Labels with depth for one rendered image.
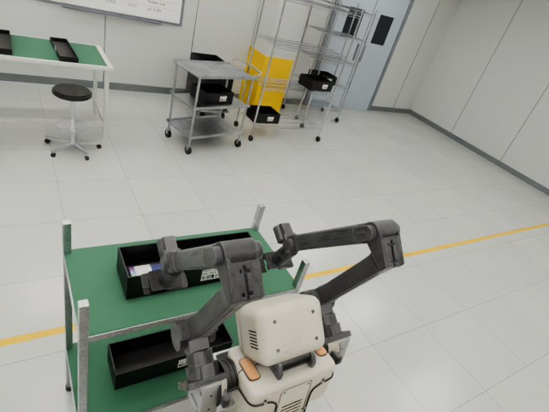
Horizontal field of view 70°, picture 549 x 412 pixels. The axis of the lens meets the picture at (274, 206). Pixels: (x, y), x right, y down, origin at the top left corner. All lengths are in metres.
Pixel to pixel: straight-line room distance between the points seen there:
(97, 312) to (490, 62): 8.30
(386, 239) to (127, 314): 0.95
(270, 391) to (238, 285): 0.38
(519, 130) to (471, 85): 1.33
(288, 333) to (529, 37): 8.04
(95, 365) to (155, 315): 0.67
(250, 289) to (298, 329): 0.31
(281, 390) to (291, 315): 0.19
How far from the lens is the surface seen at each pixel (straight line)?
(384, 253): 1.04
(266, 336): 1.03
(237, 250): 0.79
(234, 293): 0.78
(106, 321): 1.52
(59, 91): 4.19
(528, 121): 8.45
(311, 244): 1.27
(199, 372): 1.09
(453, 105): 9.20
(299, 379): 1.14
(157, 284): 1.30
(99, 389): 2.08
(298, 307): 1.08
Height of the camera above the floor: 2.13
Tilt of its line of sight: 31 degrees down
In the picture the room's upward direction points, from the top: 18 degrees clockwise
